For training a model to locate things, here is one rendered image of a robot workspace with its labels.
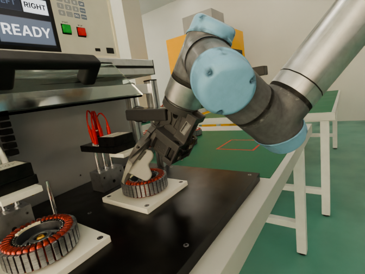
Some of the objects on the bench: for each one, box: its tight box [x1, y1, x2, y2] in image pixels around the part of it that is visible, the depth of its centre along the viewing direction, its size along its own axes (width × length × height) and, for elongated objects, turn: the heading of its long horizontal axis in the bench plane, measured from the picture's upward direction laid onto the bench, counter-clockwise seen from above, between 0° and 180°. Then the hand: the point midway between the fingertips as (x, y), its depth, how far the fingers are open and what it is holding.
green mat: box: [150, 130, 287, 178], centre depth 112 cm, size 94×61×1 cm, turn 89°
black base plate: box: [32, 163, 260, 274], centre depth 49 cm, size 47×64×2 cm
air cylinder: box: [0, 200, 35, 242], centre depth 46 cm, size 5×8×6 cm
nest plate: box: [102, 178, 188, 214], centre depth 57 cm, size 15×15×1 cm
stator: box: [121, 168, 168, 198], centre depth 57 cm, size 11×11×4 cm
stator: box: [0, 214, 80, 274], centre depth 37 cm, size 11×11×4 cm
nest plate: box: [0, 223, 111, 274], centre depth 38 cm, size 15×15×1 cm
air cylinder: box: [90, 164, 124, 193], centre depth 65 cm, size 5×8×6 cm
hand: (144, 169), depth 55 cm, fingers open, 14 cm apart
